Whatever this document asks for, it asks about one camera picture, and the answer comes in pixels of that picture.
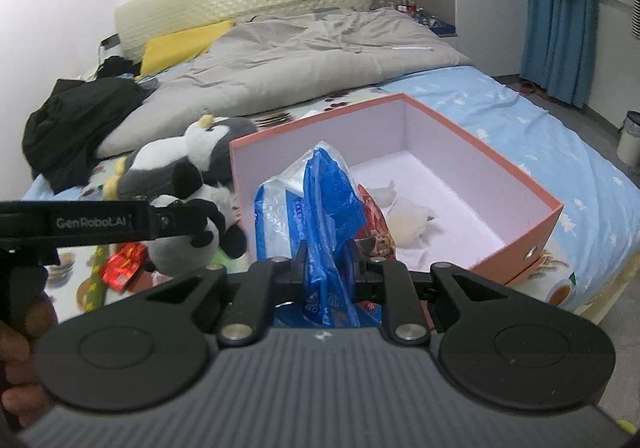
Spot blue curtain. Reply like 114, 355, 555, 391
520, 0, 601, 109

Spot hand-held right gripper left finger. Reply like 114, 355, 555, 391
132, 240, 308, 347

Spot yellow pillow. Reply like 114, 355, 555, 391
140, 19, 236, 77

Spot grey duvet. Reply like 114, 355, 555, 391
95, 7, 476, 159

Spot orange cardboard box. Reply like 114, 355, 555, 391
229, 93, 565, 286

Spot white trash bin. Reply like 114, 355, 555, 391
616, 110, 640, 172

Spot light blue star bedsheet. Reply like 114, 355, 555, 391
22, 65, 635, 316

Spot person's left hand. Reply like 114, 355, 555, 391
0, 297, 58, 429

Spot blue plastic bag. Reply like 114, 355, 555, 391
252, 140, 386, 329

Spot small panda plush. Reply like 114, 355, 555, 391
144, 162, 248, 278

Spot clear plastic bag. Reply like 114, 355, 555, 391
367, 180, 441, 250

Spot grey white penguin plush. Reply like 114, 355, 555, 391
104, 114, 258, 202

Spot red printed snack packet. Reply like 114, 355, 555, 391
357, 183, 398, 261

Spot red foil packet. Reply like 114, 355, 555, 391
100, 243, 148, 293

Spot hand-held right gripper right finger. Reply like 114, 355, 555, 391
346, 239, 522, 347

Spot black clothing pile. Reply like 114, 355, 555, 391
22, 55, 156, 195

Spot row of small bottles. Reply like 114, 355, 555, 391
382, 0, 453, 29

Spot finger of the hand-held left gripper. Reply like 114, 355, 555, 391
149, 200, 218, 240

